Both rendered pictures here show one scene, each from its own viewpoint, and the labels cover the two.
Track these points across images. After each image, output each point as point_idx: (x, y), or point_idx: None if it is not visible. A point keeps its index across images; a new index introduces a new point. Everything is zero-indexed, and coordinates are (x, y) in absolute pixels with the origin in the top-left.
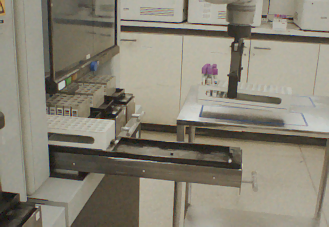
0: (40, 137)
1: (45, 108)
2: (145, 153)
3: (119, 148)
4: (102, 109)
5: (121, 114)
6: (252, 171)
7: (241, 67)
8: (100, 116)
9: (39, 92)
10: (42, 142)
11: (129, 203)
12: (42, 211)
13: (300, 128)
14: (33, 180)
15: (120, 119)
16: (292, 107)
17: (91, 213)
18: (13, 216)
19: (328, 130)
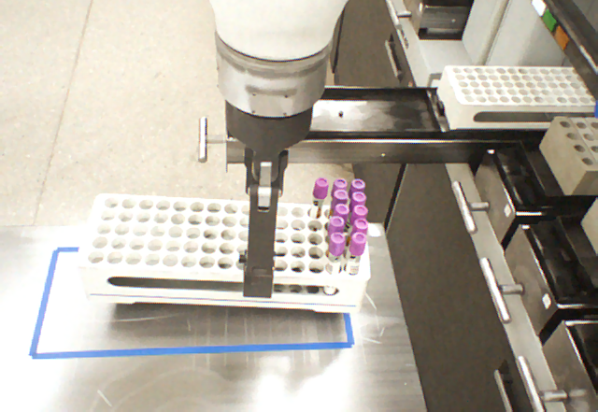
0: (510, 38)
1: (532, 18)
2: (380, 109)
3: (427, 115)
4: (561, 216)
5: (536, 275)
6: (206, 156)
7: (246, 256)
8: (540, 194)
9: None
10: (508, 49)
11: None
12: (446, 63)
13: (82, 230)
14: (486, 65)
15: (528, 264)
16: (46, 406)
17: (436, 188)
18: None
19: (8, 234)
